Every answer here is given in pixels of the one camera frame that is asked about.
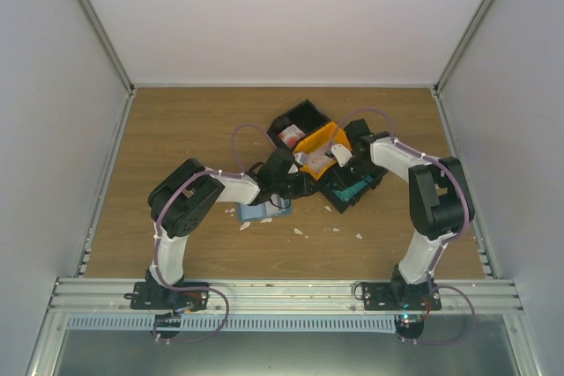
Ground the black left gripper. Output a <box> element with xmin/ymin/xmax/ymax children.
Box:
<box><xmin>274</xmin><ymin>172</ymin><xmax>323</xmax><ymax>200</ymax></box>

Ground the blue card holder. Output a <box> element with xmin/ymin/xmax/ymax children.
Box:
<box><xmin>237</xmin><ymin>199</ymin><xmax>292</xmax><ymax>222</ymax></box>

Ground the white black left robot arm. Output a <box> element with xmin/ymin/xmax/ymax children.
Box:
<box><xmin>136</xmin><ymin>148</ymin><xmax>315</xmax><ymax>309</ymax></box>

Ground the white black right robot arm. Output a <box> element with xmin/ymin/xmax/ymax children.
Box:
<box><xmin>343</xmin><ymin>119</ymin><xmax>475</xmax><ymax>310</ymax></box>

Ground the white pink card stack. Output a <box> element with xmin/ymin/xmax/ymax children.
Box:
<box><xmin>307</xmin><ymin>145</ymin><xmax>335</xmax><ymax>173</ymax></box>

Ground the black bin near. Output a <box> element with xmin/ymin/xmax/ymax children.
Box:
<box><xmin>317</xmin><ymin>165</ymin><xmax>388</xmax><ymax>213</ymax></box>

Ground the orange bin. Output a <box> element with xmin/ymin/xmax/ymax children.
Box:
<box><xmin>293</xmin><ymin>122</ymin><xmax>352</xmax><ymax>181</ymax></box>

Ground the white debris pile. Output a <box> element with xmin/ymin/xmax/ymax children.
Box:
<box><xmin>221</xmin><ymin>204</ymin><xmax>368</xmax><ymax>240</ymax></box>

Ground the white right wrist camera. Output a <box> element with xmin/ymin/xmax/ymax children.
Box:
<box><xmin>330</xmin><ymin>144</ymin><xmax>353</xmax><ymax>167</ymax></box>

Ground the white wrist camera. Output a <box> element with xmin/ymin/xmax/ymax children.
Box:
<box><xmin>330</xmin><ymin>144</ymin><xmax>353</xmax><ymax>167</ymax></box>
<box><xmin>293</xmin><ymin>151</ymin><xmax>308</xmax><ymax>167</ymax></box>

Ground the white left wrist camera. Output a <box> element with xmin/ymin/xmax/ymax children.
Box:
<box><xmin>293</xmin><ymin>151</ymin><xmax>308</xmax><ymax>167</ymax></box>

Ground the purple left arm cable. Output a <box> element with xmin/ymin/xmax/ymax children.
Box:
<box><xmin>151</xmin><ymin>123</ymin><xmax>271</xmax><ymax>289</ymax></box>

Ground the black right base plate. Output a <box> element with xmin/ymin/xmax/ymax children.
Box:
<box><xmin>352</xmin><ymin>282</ymin><xmax>442</xmax><ymax>312</ymax></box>

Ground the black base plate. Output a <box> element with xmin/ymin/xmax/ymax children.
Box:
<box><xmin>352</xmin><ymin>282</ymin><xmax>442</xmax><ymax>312</ymax></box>
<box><xmin>123</xmin><ymin>280</ymin><xmax>209</xmax><ymax>313</ymax></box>

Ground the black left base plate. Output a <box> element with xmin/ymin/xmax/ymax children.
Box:
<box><xmin>123</xmin><ymin>280</ymin><xmax>209</xmax><ymax>313</ymax></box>

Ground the aluminium front rail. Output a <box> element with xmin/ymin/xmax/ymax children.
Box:
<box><xmin>48</xmin><ymin>278</ymin><xmax>523</xmax><ymax>314</ymax></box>

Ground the grey slotted cable duct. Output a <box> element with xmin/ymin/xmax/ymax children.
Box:
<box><xmin>67</xmin><ymin>313</ymin><xmax>396</xmax><ymax>334</ymax></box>

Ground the aluminium frame post left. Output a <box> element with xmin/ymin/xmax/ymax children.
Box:
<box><xmin>77</xmin><ymin>0</ymin><xmax>135</xmax><ymax>97</ymax></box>

